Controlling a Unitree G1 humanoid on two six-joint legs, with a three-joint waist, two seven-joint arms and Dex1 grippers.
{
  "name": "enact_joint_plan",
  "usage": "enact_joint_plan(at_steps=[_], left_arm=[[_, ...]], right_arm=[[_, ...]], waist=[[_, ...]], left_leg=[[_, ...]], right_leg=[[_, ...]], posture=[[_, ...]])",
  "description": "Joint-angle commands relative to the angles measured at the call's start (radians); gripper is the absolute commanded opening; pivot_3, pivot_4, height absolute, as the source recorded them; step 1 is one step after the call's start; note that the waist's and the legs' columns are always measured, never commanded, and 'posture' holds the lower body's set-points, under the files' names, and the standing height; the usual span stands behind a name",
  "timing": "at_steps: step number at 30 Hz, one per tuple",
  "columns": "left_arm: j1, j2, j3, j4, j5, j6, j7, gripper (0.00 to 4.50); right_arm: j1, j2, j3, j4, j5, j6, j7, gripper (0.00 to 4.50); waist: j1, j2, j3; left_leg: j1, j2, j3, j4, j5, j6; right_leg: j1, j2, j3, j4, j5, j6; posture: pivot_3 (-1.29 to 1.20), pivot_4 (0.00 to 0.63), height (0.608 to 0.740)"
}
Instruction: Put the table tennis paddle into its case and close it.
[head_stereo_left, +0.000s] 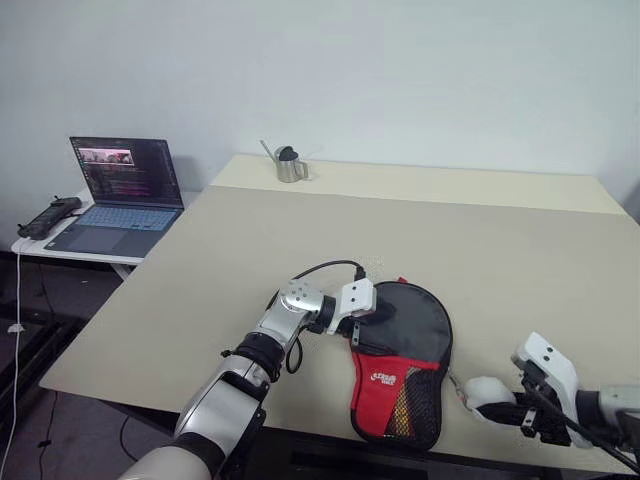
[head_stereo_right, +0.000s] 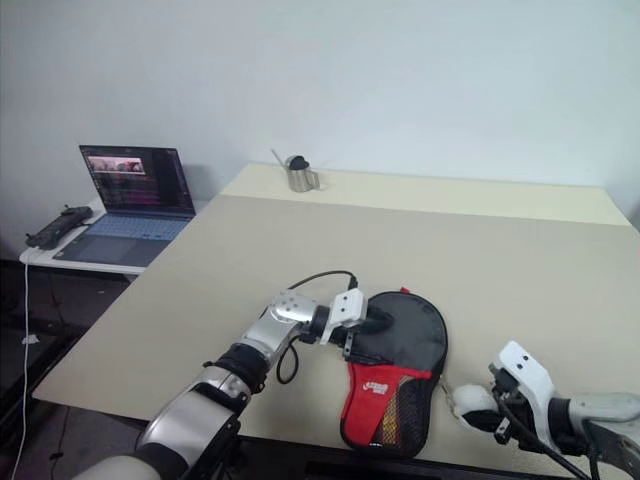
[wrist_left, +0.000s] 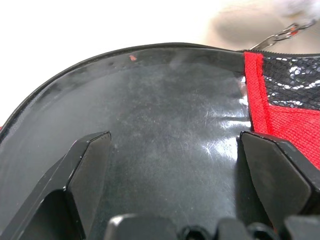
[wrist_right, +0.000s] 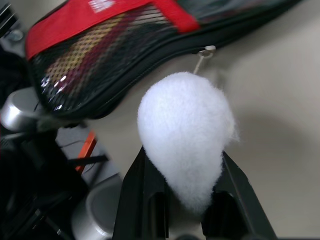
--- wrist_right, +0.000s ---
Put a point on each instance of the black red mesh paddle case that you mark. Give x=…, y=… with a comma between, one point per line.
x=150, y=55

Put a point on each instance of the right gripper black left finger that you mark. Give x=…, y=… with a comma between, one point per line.
x=140, y=200

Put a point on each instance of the white plush zipper charm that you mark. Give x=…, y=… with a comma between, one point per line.
x=185, y=130

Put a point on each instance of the silver robot lower body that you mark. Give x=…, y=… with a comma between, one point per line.
x=100, y=210

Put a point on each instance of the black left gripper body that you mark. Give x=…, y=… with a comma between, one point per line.
x=11, y=65

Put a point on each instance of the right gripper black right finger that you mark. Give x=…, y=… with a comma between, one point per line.
x=240, y=200

